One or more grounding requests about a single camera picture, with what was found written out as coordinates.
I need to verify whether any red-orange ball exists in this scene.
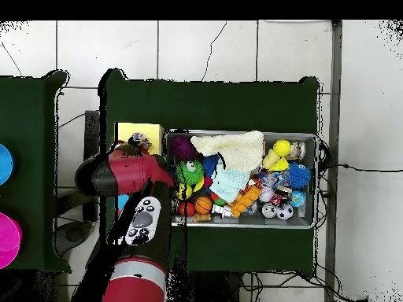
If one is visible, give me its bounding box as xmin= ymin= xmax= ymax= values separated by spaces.
xmin=179 ymin=201 xmax=196 ymax=217

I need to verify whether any black cable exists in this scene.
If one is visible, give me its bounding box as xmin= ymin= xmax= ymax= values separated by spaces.
xmin=317 ymin=162 xmax=403 ymax=173

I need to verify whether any silver mesh bin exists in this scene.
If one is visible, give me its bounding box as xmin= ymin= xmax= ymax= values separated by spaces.
xmin=165 ymin=128 xmax=320 ymax=229

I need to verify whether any orange toy brick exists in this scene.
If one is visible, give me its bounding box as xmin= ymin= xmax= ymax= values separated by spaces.
xmin=230 ymin=186 xmax=262 ymax=219

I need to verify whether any small orange basketball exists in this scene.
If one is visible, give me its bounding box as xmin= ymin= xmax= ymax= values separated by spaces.
xmin=194 ymin=196 xmax=213 ymax=215

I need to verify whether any blue round lid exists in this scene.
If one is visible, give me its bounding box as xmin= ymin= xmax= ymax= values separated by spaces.
xmin=0 ymin=143 xmax=16 ymax=186

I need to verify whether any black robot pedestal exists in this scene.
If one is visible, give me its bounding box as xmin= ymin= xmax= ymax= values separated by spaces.
xmin=166 ymin=271 xmax=243 ymax=302

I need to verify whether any dark green table cloth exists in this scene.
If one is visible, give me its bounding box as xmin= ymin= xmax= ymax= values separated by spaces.
xmin=0 ymin=70 xmax=72 ymax=273
xmin=98 ymin=68 xmax=322 ymax=279

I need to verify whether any wooden box with three holes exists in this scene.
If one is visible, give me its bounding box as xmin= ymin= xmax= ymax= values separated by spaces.
xmin=114 ymin=122 xmax=165 ymax=221

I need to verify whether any light blue spiky ball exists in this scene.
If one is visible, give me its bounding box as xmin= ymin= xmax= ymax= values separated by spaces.
xmin=287 ymin=162 xmax=312 ymax=190

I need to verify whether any yellow smiley ball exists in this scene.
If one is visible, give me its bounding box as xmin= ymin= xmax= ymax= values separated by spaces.
xmin=175 ymin=183 xmax=194 ymax=201

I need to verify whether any cream white cloth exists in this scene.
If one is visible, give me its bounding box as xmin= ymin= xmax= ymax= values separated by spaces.
xmin=190 ymin=130 xmax=265 ymax=172

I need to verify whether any purple knobbly ball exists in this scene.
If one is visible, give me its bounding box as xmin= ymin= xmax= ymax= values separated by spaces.
xmin=169 ymin=135 xmax=202 ymax=161

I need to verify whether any mint green cloth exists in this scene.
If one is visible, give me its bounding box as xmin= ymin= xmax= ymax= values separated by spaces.
xmin=209 ymin=168 xmax=251 ymax=204

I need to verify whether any pink round lid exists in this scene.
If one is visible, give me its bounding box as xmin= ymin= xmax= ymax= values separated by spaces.
xmin=0 ymin=212 xmax=23 ymax=270

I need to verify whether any green spiky ball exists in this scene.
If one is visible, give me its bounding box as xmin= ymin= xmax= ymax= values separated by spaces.
xmin=175 ymin=159 xmax=205 ymax=186

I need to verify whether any plain yellow ball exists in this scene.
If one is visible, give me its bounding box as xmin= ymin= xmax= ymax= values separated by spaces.
xmin=272 ymin=138 xmax=292 ymax=157

